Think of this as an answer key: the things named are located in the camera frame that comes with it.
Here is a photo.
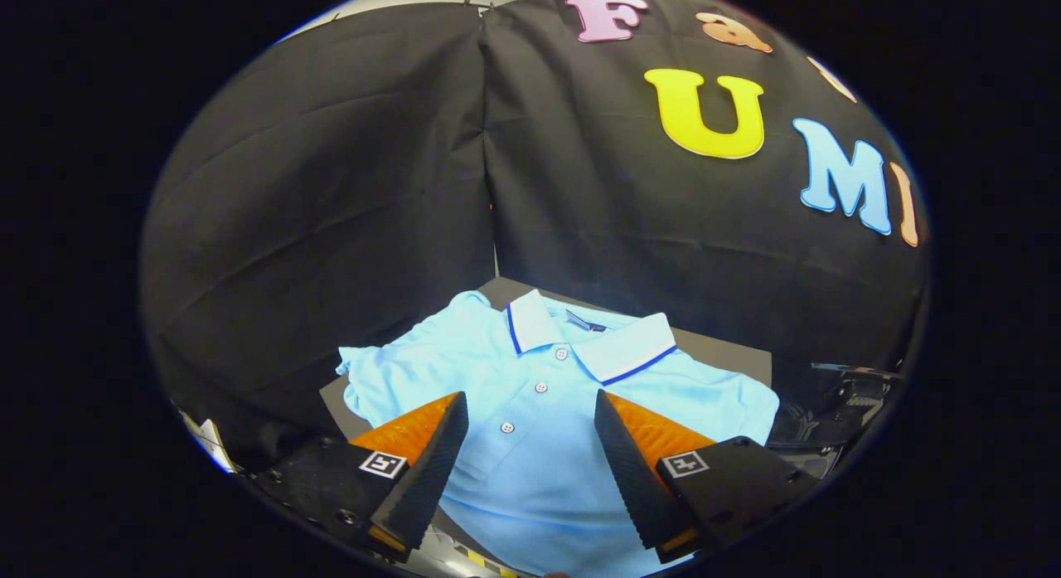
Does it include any white paper sheet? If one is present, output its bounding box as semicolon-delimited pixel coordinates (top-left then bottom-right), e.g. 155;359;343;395
178;408;237;473

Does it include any black backdrop cloth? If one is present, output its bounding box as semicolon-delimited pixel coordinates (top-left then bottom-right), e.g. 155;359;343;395
139;0;929;471

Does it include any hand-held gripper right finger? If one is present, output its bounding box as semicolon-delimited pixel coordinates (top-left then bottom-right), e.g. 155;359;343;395
593;388;821;566

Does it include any grey cabinet with dark top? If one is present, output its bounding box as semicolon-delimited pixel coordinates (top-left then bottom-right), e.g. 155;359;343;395
319;277;773;578

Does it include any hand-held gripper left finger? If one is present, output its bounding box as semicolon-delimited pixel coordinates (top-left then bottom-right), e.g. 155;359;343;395
253;391;470;564

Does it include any grey washing machine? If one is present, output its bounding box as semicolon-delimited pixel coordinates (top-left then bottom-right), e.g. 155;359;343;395
767;362;904;479

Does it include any light blue polo shirt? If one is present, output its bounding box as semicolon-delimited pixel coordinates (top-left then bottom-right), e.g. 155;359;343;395
336;289;780;578

